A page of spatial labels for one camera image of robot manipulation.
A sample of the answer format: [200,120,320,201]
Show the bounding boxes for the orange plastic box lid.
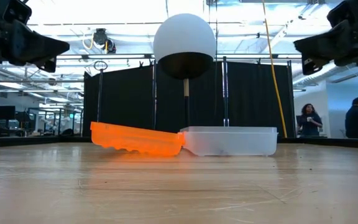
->
[89,121,186,157]

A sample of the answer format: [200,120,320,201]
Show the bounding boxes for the clear plastic supply box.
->
[180,125,279,157]

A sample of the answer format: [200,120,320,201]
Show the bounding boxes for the black computer monitor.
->
[0,105,16,121]

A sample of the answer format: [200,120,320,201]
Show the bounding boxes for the black curtain partition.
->
[82,61,296,138]

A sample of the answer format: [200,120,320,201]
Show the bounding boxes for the metal curtain pole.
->
[221,55,230,128]

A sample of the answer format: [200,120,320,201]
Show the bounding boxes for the white globe lamp black base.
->
[153,13,217,128]

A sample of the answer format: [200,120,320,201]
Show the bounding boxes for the yellow hanging cable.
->
[261,0,288,139]

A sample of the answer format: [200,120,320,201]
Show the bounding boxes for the ceiling cable reel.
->
[83,27,117,55]

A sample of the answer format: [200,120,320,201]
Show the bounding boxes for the thin pole with ring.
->
[93,60,109,124]

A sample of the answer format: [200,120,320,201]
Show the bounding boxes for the black aluminium table frame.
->
[0,136,358,149]

